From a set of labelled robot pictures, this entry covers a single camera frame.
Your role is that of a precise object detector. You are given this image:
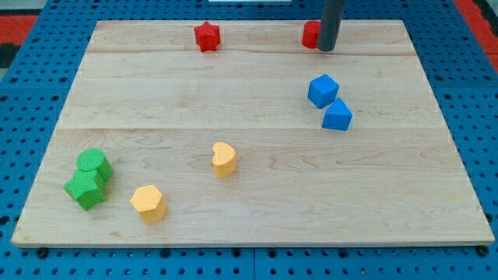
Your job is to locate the blue cube block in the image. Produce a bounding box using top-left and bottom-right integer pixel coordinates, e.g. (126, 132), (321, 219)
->
(307, 74), (339, 109)

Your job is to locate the yellow heart block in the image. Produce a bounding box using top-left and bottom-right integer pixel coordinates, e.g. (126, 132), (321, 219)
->
(212, 142), (237, 178)

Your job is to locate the light wooden board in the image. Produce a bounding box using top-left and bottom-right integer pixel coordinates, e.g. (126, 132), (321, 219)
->
(12, 20), (494, 248)

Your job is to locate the blue triangular prism block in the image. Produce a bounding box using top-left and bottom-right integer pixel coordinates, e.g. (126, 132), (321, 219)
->
(321, 98), (353, 131)

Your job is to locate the red star block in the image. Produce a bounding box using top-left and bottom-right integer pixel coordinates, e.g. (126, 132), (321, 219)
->
(194, 21), (221, 52)

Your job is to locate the yellow hexagon block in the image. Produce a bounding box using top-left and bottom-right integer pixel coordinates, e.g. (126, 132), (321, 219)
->
(130, 185), (168, 223)

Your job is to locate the red cylinder block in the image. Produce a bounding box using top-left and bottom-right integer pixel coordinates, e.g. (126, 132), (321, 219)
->
(301, 20), (321, 49)

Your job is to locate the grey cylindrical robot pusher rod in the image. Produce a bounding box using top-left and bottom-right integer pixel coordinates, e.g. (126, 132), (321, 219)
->
(317, 0), (346, 51)

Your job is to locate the green cylinder block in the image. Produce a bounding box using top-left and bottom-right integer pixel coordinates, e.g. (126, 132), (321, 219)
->
(76, 148), (113, 181)

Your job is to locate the green star block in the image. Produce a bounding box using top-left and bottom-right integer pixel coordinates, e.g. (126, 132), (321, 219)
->
(63, 170), (107, 211)

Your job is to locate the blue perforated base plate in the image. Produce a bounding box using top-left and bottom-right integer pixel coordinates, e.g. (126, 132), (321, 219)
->
(1, 0), (497, 279)

